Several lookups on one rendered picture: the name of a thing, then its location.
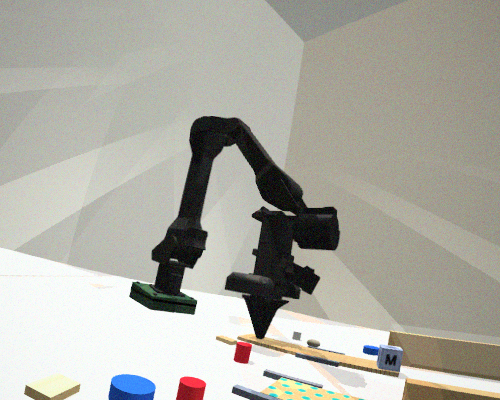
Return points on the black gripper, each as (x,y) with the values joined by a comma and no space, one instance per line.
(265,293)

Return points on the light blue cube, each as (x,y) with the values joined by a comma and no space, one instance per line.
(388,358)

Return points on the pale yellow flat block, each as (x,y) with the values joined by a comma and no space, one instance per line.
(54,387)

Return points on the orange grid-patterned strip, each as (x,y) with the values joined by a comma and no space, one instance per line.
(345,361)

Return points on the tan flat bar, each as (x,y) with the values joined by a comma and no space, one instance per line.
(226,340)

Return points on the blue cylinder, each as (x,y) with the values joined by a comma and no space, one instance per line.
(370,350)
(131,387)

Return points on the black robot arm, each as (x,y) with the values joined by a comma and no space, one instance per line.
(185,240)

